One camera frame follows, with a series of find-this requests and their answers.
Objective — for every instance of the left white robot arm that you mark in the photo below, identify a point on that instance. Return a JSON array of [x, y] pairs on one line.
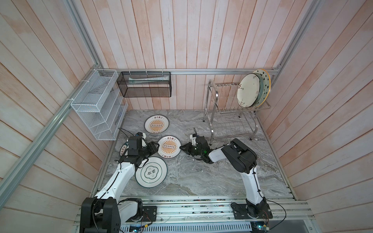
[[105, 212]]

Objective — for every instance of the white star patterned plate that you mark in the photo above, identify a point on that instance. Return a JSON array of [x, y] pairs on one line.
[[267, 84]]

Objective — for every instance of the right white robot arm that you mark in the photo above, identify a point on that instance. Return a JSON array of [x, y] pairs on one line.
[[243, 159]]

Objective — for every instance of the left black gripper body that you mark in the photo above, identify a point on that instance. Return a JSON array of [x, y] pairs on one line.
[[146, 151]]

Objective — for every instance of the cream plate with red berries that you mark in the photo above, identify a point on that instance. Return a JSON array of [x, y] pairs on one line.
[[248, 90]]

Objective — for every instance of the stainless steel dish rack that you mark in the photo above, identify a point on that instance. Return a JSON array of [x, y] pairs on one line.
[[225, 117]]

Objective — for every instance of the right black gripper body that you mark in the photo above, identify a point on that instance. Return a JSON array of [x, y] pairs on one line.
[[194, 150]]

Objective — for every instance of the white plate green clover outline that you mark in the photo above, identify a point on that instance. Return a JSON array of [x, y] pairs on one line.
[[152, 173]]

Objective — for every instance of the small sunburst plate far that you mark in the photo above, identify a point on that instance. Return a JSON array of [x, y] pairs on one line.
[[156, 124]]

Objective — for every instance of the white wire mesh shelf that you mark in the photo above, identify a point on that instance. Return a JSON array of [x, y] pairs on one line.
[[100, 106]]

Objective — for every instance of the green rim lettered plate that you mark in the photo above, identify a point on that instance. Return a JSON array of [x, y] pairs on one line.
[[124, 149]]

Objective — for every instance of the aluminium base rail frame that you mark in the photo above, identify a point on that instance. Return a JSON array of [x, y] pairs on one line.
[[213, 214]]

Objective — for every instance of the black wire mesh basket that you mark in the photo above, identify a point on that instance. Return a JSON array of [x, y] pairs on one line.
[[145, 84]]

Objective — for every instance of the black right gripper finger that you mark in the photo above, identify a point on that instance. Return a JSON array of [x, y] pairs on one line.
[[188, 152], [185, 146]]

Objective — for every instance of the mint green flower plate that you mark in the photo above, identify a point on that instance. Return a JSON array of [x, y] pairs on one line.
[[261, 89]]

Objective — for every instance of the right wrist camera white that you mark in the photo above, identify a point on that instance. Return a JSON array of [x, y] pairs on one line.
[[193, 139]]

